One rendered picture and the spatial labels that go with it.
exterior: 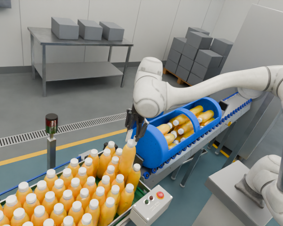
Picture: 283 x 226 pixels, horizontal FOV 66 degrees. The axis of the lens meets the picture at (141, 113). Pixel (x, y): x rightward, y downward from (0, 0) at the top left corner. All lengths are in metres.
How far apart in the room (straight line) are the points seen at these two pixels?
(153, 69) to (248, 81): 0.38
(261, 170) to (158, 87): 0.86
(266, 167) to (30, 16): 3.91
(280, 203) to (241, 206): 0.24
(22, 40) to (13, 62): 0.42
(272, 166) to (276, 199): 0.20
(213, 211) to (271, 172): 0.47
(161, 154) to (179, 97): 0.62
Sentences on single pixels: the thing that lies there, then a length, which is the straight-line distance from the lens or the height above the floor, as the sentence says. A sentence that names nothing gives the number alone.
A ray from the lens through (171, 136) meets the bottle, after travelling 1.47.
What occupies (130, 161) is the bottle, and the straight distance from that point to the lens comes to 1.15.
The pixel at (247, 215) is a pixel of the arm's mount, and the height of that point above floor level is 1.06.
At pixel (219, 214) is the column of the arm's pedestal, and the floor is 0.86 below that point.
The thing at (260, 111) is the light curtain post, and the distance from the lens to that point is 2.50.
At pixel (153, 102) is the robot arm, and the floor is 1.67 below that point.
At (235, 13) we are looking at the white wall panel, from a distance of 7.00.
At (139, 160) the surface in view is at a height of 1.04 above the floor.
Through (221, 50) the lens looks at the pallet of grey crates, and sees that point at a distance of 5.16.
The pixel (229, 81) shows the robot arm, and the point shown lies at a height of 1.73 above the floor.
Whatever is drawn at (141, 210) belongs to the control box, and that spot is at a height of 1.10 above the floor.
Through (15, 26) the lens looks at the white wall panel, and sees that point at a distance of 4.27.
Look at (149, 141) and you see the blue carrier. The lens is 1.34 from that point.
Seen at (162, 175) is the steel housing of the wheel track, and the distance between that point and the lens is 1.59.
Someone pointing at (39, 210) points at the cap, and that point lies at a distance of 1.06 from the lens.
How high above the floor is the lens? 2.00
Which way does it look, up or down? 32 degrees down
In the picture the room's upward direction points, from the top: 15 degrees clockwise
